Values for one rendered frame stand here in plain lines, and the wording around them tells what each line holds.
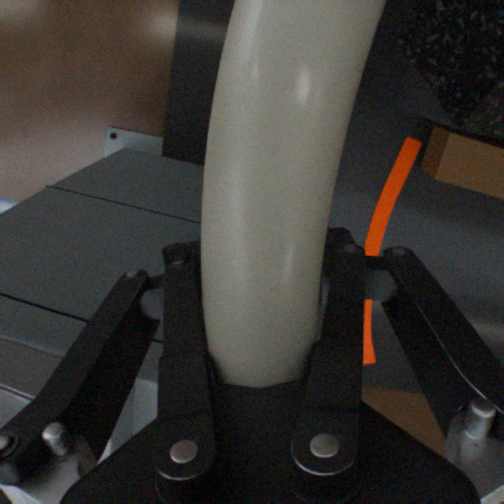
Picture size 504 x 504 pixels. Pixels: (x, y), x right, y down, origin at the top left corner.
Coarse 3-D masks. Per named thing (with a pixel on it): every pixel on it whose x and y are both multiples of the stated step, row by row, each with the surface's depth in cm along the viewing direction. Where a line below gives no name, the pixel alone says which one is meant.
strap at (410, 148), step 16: (416, 144) 99; (400, 160) 101; (400, 176) 103; (384, 192) 105; (384, 208) 107; (384, 224) 109; (368, 240) 111; (368, 304) 120; (368, 320) 123; (368, 336) 126; (368, 352) 128
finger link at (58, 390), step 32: (128, 288) 15; (96, 320) 13; (128, 320) 13; (96, 352) 11; (128, 352) 13; (64, 384) 10; (96, 384) 11; (128, 384) 13; (32, 416) 9; (64, 416) 9; (96, 416) 10; (0, 448) 8; (32, 448) 8; (96, 448) 10; (0, 480) 8
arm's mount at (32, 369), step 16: (0, 352) 35; (16, 352) 36; (32, 352) 37; (0, 368) 34; (16, 368) 34; (32, 368) 35; (48, 368) 36; (0, 384) 32; (16, 384) 33; (32, 384) 33; (0, 400) 32; (16, 400) 32; (128, 400) 36; (0, 416) 33; (128, 416) 38; (128, 432) 39; (112, 448) 33
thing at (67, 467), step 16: (48, 432) 8; (64, 432) 8; (64, 448) 8; (80, 448) 9; (48, 464) 8; (64, 464) 8; (80, 464) 8; (96, 464) 9; (32, 480) 8; (48, 480) 8; (64, 480) 8; (16, 496) 8; (32, 496) 8; (48, 496) 8
